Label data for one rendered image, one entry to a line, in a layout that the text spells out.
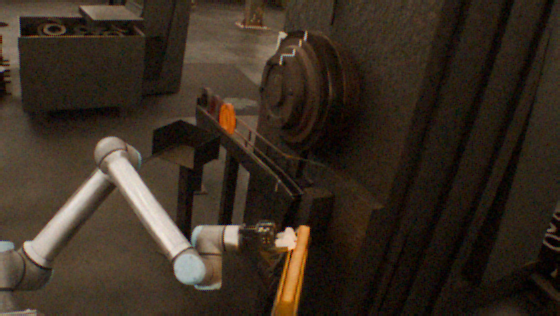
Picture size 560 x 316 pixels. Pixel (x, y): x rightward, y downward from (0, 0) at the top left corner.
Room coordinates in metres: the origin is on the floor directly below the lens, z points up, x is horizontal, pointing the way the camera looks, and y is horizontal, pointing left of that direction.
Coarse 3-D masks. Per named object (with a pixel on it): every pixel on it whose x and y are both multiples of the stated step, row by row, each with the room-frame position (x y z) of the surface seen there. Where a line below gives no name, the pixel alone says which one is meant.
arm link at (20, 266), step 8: (0, 248) 1.14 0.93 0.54; (8, 248) 1.17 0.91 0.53; (0, 256) 1.12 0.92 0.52; (8, 256) 1.15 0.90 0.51; (16, 256) 1.19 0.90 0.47; (0, 264) 1.10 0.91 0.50; (8, 264) 1.13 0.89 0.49; (16, 264) 1.16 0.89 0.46; (24, 264) 1.20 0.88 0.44; (0, 272) 1.08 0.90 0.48; (8, 272) 1.11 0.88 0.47; (16, 272) 1.14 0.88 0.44; (24, 272) 1.18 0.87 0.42; (0, 280) 1.06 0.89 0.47; (8, 280) 1.09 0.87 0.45; (16, 280) 1.14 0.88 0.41
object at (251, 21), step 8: (248, 0) 8.61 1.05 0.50; (256, 0) 8.68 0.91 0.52; (264, 0) 8.73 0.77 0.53; (248, 8) 8.56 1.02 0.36; (256, 8) 8.69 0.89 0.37; (264, 8) 8.66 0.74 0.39; (248, 16) 8.52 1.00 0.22; (256, 16) 8.70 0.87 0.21; (240, 24) 8.55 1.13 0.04; (248, 24) 8.55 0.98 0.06; (256, 24) 8.71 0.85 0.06; (264, 24) 8.80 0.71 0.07
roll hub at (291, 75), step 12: (276, 60) 1.70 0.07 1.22; (288, 60) 1.63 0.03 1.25; (264, 72) 1.77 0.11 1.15; (276, 72) 1.71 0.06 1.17; (288, 72) 1.61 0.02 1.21; (300, 72) 1.60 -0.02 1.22; (264, 84) 1.76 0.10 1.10; (276, 84) 1.65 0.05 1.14; (288, 84) 1.61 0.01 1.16; (300, 84) 1.58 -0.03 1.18; (264, 96) 1.74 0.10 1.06; (276, 96) 1.64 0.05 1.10; (288, 96) 1.60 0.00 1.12; (300, 96) 1.56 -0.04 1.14; (264, 108) 1.73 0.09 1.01; (276, 108) 1.66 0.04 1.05; (288, 108) 1.57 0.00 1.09; (300, 108) 1.56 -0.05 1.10; (276, 120) 1.63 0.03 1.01; (288, 120) 1.57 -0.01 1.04
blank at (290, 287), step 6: (294, 252) 1.15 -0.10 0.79; (294, 258) 1.10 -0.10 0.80; (300, 258) 1.11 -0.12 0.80; (294, 264) 1.08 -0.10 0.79; (300, 264) 1.08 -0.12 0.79; (288, 270) 1.06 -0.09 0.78; (294, 270) 1.06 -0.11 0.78; (288, 276) 1.05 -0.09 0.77; (294, 276) 1.05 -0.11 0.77; (288, 282) 1.04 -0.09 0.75; (294, 282) 1.04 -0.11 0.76; (288, 288) 1.03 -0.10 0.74; (294, 288) 1.03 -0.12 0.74; (288, 294) 1.03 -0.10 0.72; (294, 294) 1.03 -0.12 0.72; (288, 300) 1.04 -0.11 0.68
